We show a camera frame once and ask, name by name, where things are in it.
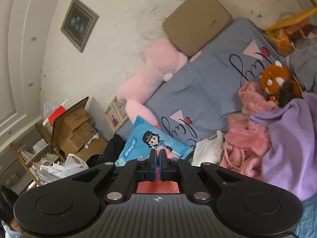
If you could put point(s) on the white plastic bag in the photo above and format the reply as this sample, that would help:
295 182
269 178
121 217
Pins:
54 172

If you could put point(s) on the black garment pile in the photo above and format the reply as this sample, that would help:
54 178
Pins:
111 153

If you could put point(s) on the orange plastic bag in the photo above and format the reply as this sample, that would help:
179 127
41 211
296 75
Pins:
281 41

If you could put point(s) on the pink fuzzy zip jacket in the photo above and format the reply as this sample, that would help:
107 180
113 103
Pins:
246 142

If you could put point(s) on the white folded shirt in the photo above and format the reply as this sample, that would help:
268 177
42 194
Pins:
208 150

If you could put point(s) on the blue floral quilt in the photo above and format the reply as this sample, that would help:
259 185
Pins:
307 227

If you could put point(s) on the yellow wooden stick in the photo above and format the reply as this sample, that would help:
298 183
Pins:
292 20

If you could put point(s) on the dark framed wall picture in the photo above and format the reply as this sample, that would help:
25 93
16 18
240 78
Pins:
78 24

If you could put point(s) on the small framed picture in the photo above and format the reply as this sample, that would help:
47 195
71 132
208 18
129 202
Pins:
112 118
120 108

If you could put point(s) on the cardboard boxes stack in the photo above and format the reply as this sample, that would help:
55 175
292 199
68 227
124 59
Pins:
73 134

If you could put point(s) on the small framed picture left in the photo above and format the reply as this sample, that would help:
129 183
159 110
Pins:
112 118

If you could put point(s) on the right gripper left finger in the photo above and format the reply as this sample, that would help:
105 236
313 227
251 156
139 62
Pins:
127 178

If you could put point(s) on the wooden shelf with papers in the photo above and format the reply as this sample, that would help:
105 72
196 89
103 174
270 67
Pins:
34 150

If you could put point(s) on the small framed picture right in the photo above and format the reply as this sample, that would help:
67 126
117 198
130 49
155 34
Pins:
120 108

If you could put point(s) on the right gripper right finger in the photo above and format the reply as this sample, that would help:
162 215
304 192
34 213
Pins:
186 177

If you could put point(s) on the grey-blue printed bed sheet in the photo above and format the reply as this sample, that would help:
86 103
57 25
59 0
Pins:
197 101

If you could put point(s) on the red panda plush toy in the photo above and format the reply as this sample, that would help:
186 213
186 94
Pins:
279 85

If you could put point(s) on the coral pink fleece towel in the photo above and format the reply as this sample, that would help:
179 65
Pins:
158 186

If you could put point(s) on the blue cartoon police pillow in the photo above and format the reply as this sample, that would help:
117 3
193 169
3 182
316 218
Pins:
144 138

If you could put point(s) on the purple sweatshirt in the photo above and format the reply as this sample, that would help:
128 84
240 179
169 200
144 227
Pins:
290 162

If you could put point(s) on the large pink plush toy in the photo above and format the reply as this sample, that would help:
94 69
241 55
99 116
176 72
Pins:
162 62

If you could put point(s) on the grey blanket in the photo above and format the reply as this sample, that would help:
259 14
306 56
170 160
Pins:
303 62

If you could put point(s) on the tan leather headrest cushion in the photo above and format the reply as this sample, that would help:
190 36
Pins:
195 23

